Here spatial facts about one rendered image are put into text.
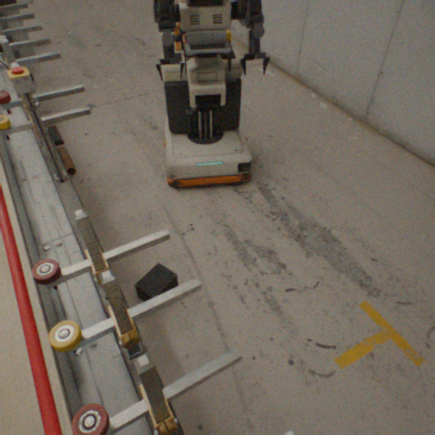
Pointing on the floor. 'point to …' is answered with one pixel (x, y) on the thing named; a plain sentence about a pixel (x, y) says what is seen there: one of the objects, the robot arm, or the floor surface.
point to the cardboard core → (67, 161)
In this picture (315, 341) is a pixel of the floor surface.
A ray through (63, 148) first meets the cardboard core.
